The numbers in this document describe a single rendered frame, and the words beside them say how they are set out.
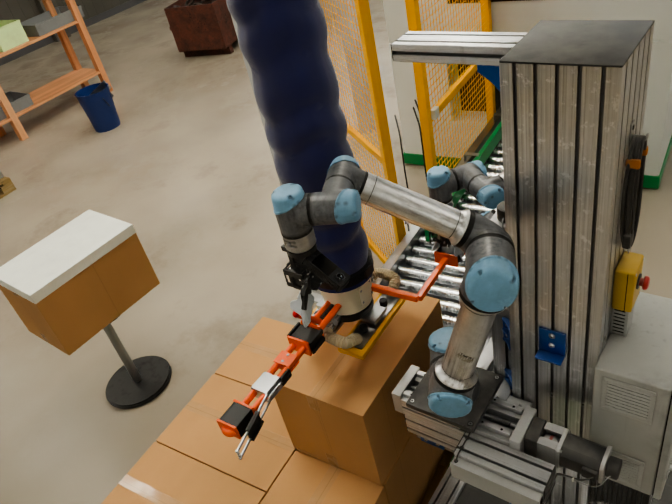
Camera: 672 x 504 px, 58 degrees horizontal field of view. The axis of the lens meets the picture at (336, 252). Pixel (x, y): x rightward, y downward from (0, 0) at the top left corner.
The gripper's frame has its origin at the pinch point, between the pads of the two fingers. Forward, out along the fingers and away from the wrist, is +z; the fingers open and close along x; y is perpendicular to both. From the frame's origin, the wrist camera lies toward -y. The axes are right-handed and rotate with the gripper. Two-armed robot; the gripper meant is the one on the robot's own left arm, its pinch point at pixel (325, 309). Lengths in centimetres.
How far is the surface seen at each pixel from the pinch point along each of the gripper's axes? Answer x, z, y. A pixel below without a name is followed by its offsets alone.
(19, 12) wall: -494, 86, 1055
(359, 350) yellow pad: -25, 45, 15
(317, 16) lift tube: -41, -59, 16
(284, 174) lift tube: -27.4, -18.9, 29.6
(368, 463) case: -9, 85, 10
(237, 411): 20.0, 31.8, 25.8
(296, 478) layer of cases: 3, 98, 37
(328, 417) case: -9, 66, 22
